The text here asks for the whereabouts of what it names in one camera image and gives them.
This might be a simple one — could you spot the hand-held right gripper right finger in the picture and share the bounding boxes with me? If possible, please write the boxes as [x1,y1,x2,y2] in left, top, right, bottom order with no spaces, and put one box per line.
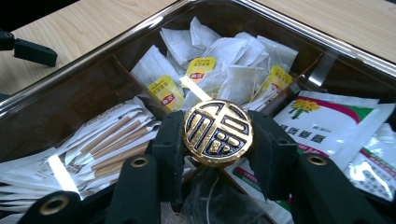
[247,110,301,202]

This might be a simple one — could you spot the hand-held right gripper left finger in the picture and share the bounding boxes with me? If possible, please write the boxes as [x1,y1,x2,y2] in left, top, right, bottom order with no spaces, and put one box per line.
[151,109,187,213]

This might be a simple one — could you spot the white flower print sachet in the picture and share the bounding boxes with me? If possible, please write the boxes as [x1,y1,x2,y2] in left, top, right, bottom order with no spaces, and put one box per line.
[273,90,396,158]
[232,166,295,224]
[344,122,396,202]

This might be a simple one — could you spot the pile of wrapped wooden stirrers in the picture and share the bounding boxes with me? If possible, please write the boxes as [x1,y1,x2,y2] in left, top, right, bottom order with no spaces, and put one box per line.
[0,95,163,220]

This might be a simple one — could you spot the clear wrapped dark tea bag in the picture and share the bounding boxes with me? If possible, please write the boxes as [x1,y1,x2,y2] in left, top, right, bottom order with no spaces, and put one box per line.
[181,167,269,224]

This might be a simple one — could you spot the pile of white tea bags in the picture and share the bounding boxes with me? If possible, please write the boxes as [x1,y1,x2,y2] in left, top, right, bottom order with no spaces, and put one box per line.
[130,16,300,113]

